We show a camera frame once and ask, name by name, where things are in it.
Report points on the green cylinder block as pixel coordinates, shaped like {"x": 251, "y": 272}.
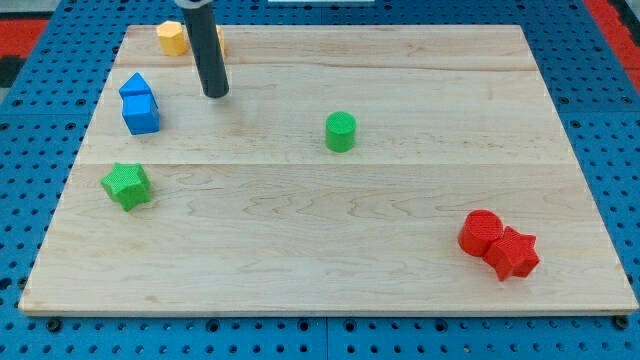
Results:
{"x": 340, "y": 131}

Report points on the grey rod mount collar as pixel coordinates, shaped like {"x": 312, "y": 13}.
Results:
{"x": 192, "y": 4}

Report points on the red star block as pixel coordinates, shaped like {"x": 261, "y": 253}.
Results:
{"x": 514, "y": 254}

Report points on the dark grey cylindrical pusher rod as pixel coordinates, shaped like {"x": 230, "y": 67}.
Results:
{"x": 201, "y": 29}

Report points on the blue triangular block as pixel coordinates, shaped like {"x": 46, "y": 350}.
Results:
{"x": 135, "y": 85}

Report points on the red cylinder block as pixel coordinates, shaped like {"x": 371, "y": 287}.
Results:
{"x": 480, "y": 230}

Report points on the wooden board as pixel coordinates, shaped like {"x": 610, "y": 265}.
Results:
{"x": 252, "y": 215}

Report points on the blue cube block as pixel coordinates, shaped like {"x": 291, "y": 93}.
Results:
{"x": 141, "y": 114}

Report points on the yellow block behind rod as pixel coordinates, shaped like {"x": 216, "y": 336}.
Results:
{"x": 221, "y": 40}

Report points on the green star block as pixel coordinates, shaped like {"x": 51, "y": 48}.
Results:
{"x": 127, "y": 184}

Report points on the yellow hexagon block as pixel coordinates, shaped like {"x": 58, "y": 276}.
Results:
{"x": 171, "y": 38}

